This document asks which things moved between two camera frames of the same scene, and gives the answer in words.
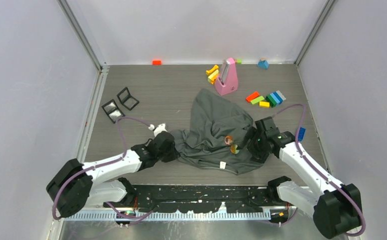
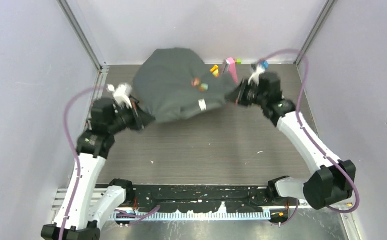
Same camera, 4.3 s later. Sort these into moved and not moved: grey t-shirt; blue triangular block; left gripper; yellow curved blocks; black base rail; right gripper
Moved: right gripper; grey t-shirt; left gripper
Not moved: yellow curved blocks; black base rail; blue triangular block
